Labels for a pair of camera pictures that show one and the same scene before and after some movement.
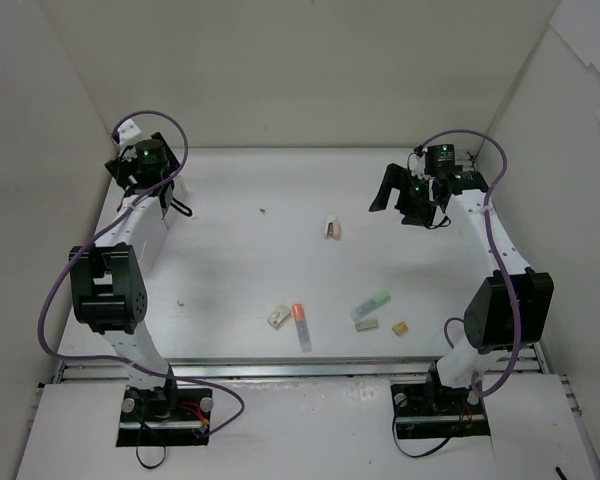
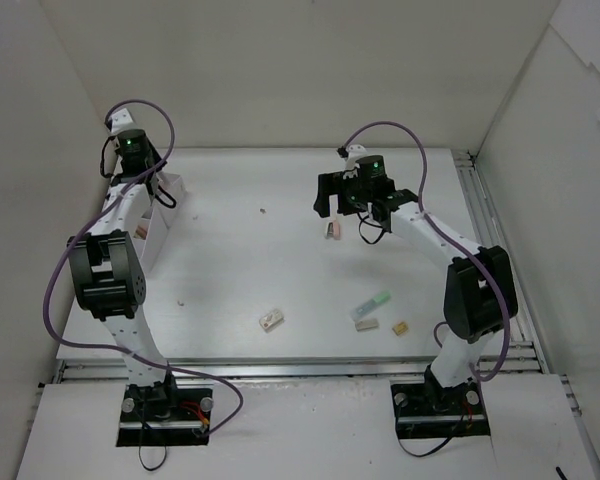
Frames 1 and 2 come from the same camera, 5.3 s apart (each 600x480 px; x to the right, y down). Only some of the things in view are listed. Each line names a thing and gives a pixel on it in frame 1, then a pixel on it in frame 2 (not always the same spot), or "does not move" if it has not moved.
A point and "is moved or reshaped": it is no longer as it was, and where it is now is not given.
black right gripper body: (405, 189) to (333, 187)
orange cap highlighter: (299, 316) is moved or reshaped
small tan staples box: (400, 328) does not move
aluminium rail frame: (532, 367) does not move
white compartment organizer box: (153, 224) does not move
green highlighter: (371, 304) does not move
